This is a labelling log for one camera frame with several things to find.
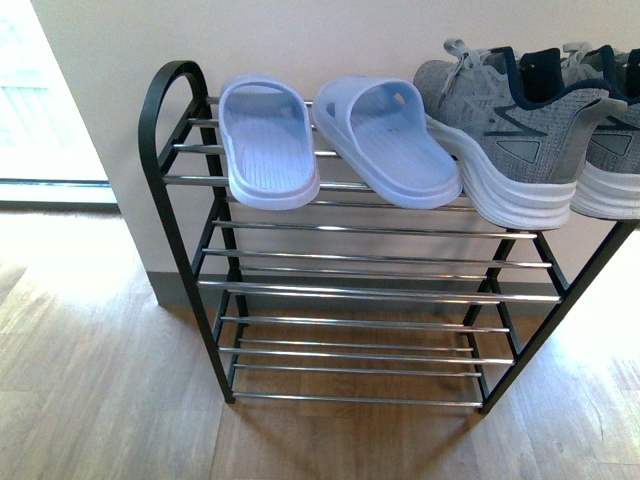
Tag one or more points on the light blue slide sandal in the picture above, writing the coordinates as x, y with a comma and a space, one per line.
268, 141
378, 126

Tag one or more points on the grey knit sneaker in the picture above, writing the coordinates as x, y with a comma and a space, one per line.
609, 185
518, 132

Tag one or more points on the black metal shoe rack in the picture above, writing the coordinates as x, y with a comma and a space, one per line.
343, 313

